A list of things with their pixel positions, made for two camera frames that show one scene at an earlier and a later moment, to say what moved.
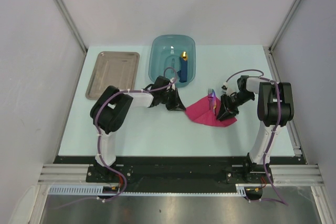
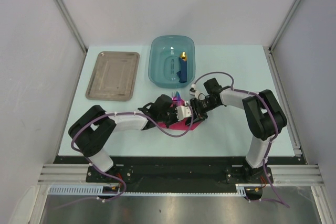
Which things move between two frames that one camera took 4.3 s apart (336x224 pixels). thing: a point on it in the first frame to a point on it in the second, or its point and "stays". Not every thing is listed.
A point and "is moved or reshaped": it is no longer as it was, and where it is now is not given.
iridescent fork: [211, 94] is moved or reshaped
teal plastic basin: [164, 57] stays
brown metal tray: [118, 69] stays
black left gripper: [176, 104] to [174, 110]
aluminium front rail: [296, 174] stays
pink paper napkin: [200, 112] to [181, 124]
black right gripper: [230, 112] to [198, 112]
